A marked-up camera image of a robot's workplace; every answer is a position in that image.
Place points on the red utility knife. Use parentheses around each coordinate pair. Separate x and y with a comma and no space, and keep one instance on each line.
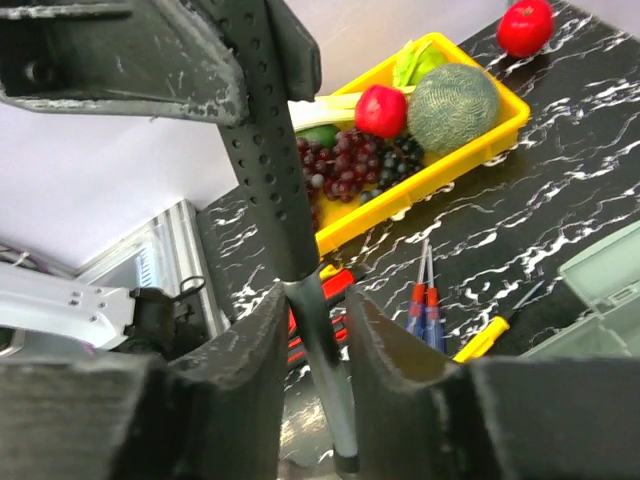
(334,291)

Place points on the dark red grape bunch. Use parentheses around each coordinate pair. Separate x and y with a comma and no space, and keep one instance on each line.
(340,173)

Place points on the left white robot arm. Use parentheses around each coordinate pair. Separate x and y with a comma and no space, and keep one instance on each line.
(133,321)

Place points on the blue screwdriver with red band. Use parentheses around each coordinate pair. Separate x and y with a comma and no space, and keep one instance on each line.
(415,323)

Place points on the clear grey plastic toolbox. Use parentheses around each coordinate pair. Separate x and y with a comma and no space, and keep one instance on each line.
(605,277)

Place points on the black claw hammer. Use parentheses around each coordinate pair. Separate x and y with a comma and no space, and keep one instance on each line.
(232,63)

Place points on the yellow handled screwdriver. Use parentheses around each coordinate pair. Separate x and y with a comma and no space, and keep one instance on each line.
(484,340)

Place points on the red radish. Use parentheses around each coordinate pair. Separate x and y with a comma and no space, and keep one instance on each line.
(381,111)

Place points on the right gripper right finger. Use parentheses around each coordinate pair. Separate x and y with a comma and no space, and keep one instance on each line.
(420,415)

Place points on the yellow plastic tray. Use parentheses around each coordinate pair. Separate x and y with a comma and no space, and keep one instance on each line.
(341,222)

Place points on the green lettuce leaf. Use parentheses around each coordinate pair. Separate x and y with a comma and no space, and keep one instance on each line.
(414,61)

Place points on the dark blue grape bunch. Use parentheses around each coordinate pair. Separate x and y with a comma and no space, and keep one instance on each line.
(400,159)

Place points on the green lime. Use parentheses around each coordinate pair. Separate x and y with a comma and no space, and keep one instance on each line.
(323,134)

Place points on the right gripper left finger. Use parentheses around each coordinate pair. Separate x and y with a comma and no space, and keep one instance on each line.
(212,414)

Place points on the white green leek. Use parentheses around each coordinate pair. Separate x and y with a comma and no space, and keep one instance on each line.
(323,110)

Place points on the red tomato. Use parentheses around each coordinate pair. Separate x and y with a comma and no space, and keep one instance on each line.
(525,28)

